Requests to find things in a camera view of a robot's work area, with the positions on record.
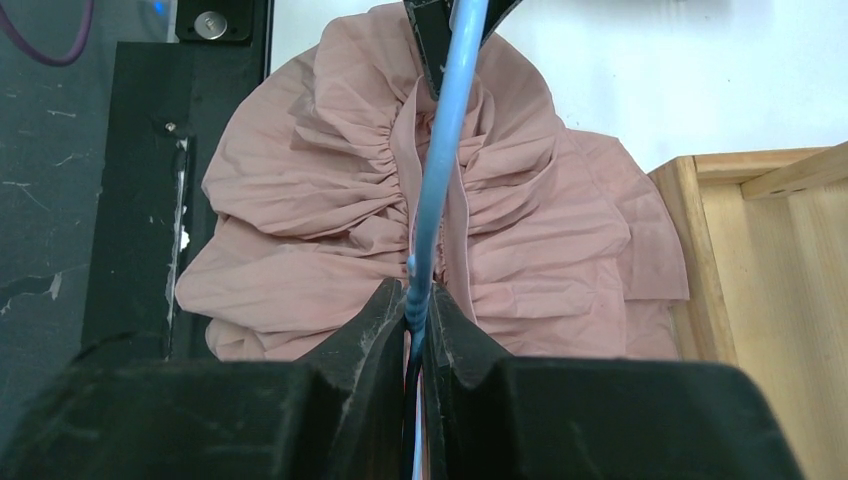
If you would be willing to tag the wooden hanger rack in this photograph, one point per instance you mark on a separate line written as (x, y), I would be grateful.
(764, 236)

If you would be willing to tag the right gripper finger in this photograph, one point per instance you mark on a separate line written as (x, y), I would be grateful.
(335, 413)
(490, 414)

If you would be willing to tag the pink garment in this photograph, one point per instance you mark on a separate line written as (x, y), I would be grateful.
(554, 242)

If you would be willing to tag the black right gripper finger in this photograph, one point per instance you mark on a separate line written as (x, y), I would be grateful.
(497, 11)
(431, 27)

